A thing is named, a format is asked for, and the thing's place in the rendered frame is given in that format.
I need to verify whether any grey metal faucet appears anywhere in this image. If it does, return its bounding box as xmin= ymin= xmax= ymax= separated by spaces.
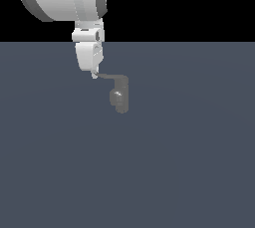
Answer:
xmin=97 ymin=72 xmax=130 ymax=114

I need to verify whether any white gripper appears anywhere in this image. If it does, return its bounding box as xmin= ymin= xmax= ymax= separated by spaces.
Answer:
xmin=74 ymin=41 xmax=104 ymax=81

